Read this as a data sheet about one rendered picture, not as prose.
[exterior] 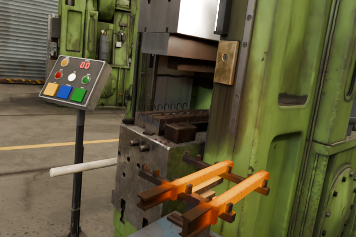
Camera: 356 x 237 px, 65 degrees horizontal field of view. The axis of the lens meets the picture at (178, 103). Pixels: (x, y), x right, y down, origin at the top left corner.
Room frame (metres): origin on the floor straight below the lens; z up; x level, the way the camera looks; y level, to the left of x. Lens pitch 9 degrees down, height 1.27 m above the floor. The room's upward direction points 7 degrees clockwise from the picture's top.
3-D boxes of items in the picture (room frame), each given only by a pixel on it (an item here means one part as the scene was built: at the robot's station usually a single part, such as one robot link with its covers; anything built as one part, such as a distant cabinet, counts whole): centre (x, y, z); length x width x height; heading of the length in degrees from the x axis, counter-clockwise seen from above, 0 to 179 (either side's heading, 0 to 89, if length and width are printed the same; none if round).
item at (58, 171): (1.48, 0.44, 0.62); 0.44 x 0.05 x 0.05; 132
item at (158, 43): (1.43, -0.02, 1.32); 0.42 x 0.20 x 0.10; 132
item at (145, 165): (0.86, -0.01, 0.94); 0.23 x 0.06 x 0.02; 141
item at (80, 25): (6.35, 1.85, 1.45); 2.18 x 1.23 x 2.89; 125
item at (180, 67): (1.44, -0.06, 1.24); 0.30 x 0.07 x 0.06; 132
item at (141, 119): (1.43, -0.02, 0.96); 0.42 x 0.20 x 0.09; 132
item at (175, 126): (1.19, -0.03, 0.95); 0.12 x 0.08 x 0.06; 132
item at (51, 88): (1.57, 0.72, 1.01); 0.07 x 0.05 x 0.07; 67
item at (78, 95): (1.49, 0.53, 1.01); 0.07 x 0.05 x 0.07; 67
